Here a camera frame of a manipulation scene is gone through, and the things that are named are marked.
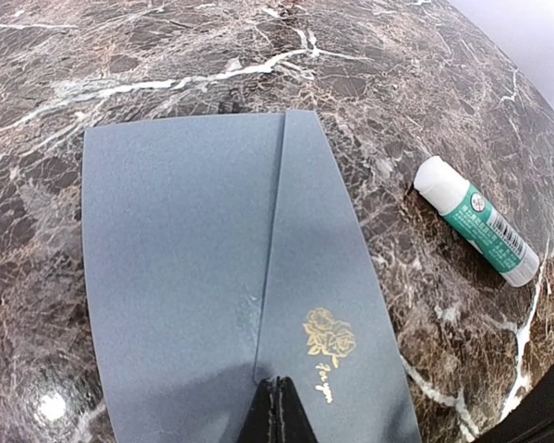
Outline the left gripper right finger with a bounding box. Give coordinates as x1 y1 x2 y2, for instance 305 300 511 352
276 377 318 443

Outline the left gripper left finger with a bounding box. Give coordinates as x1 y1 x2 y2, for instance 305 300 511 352
236 377 277 443

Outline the grey blue envelope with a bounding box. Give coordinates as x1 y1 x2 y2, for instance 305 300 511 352
81 111 420 442

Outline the green white glue stick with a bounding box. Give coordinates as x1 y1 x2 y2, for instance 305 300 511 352
413 156 540 287

